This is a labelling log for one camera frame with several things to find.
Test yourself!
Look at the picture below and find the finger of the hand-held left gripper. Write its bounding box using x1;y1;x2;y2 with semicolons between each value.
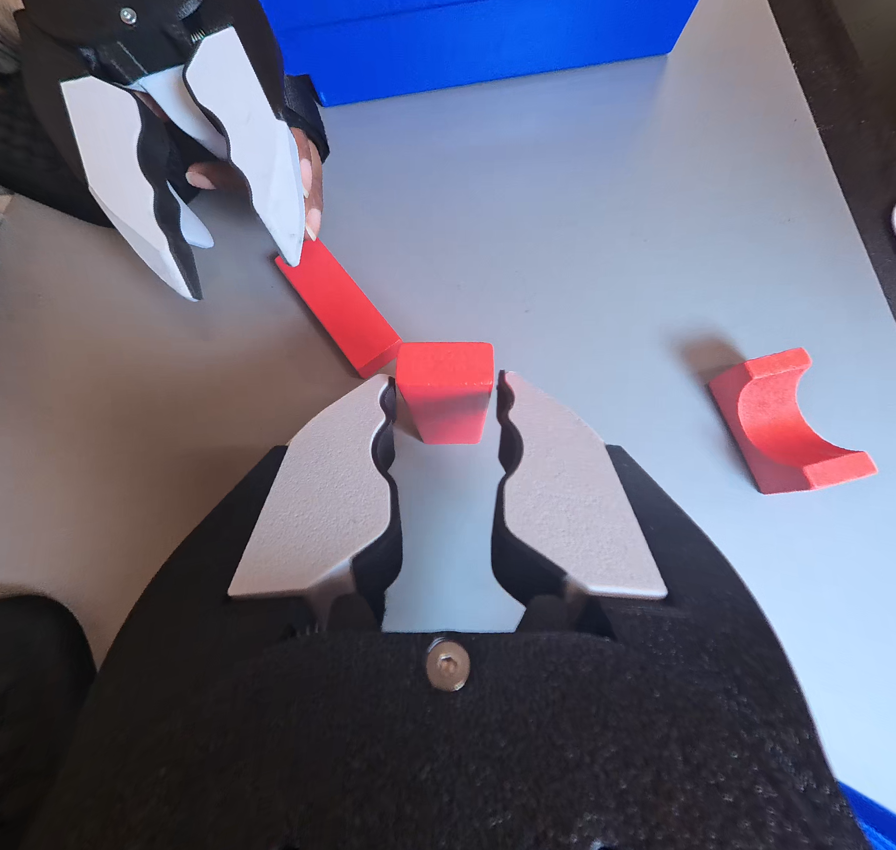
60;75;205;303
182;24;308;268

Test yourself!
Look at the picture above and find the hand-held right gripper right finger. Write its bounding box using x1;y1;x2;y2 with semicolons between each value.
493;370;669;620

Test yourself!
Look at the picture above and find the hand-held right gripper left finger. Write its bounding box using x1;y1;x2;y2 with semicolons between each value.
227;374;406;630

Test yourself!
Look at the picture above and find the red rectangular wooden block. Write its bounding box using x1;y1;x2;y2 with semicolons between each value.
274;234;403;380
394;341;495;445

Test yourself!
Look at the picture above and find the red arch wooden block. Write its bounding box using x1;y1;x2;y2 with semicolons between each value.
707;348;879;495

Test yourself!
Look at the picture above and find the blue plastic bin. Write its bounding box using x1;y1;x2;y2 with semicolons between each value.
248;0;729;108
836;780;896;850

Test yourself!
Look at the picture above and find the person's left hand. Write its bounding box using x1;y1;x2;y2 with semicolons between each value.
183;125;326;244

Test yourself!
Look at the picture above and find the dark cloth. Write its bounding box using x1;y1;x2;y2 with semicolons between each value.
0;594;98;850

